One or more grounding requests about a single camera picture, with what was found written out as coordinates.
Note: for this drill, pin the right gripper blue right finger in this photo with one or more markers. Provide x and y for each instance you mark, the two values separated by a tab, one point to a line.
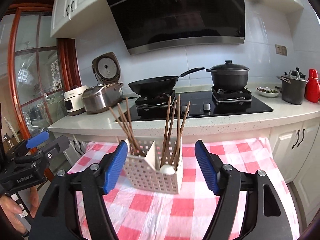
206	163

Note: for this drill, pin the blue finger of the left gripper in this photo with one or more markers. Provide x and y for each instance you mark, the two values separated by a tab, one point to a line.
37	140
55	147

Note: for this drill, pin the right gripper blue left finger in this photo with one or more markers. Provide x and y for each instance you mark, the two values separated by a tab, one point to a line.
114	166

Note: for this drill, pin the white ceramic spoon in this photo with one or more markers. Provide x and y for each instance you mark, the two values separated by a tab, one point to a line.
167	169

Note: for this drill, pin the person's left hand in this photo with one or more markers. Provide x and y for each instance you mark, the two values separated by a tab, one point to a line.
12	209

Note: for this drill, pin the white perforated utensil basket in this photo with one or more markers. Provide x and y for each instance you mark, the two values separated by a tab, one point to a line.
144	170

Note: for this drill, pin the white small cooker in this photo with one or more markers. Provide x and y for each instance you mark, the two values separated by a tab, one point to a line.
73	100

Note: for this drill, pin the red white checkered tablecloth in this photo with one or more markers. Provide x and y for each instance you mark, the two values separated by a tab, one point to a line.
138	214

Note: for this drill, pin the black gas cooktop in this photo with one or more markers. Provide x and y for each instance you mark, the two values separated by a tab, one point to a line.
214	102

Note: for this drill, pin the red framed glass door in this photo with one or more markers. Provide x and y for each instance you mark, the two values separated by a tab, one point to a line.
41	68

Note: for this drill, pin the black lidded pot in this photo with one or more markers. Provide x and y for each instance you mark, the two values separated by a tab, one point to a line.
229	76

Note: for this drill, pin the black wok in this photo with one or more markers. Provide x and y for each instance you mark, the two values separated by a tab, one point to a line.
158	85

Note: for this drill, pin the small white dish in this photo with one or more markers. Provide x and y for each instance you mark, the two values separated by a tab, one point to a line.
268	92

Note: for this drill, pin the white lower cabinets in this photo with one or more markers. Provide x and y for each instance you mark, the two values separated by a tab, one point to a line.
294	143

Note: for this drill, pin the silver open rice cooker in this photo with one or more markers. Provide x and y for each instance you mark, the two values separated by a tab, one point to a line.
108	92

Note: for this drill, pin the grey lidded stockpot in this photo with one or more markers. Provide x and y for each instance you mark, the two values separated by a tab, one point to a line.
293	86

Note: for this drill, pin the red thermos bottle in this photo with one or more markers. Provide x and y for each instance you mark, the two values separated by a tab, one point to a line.
312	87

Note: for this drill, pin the white upper left cabinet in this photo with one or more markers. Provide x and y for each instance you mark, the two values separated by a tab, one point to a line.
70	18

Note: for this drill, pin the black range hood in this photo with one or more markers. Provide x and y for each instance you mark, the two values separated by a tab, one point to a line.
147	25

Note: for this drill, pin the wall switch plate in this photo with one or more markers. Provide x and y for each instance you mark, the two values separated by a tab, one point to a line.
281	50

